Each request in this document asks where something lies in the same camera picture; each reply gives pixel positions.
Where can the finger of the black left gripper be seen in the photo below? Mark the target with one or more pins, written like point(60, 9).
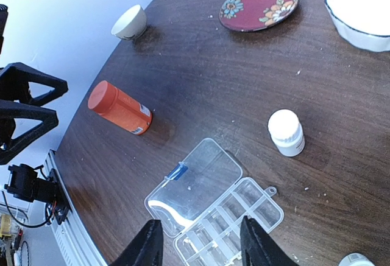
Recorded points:
point(10, 111)
point(15, 79)

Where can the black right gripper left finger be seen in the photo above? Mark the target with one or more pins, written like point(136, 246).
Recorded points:
point(146, 248)

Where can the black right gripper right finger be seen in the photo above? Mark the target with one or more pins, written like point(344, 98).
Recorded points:
point(258, 247)

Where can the clear plastic pill organizer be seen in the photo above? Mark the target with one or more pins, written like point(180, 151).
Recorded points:
point(202, 202)

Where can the orange pill bottle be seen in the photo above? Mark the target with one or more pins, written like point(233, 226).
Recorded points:
point(117, 107)

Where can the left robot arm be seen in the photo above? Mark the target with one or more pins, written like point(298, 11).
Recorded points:
point(24, 119)

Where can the small white pill bottle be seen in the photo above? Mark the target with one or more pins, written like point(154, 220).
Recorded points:
point(355, 259)

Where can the plain white ceramic bowl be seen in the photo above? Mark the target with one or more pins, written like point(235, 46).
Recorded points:
point(131, 24)

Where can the red floral plate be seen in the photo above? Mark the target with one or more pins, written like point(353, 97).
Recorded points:
point(255, 15)

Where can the white scalloped bowl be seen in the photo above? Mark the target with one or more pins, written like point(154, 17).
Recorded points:
point(363, 23)

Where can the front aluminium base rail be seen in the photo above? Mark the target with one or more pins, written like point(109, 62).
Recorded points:
point(74, 241)

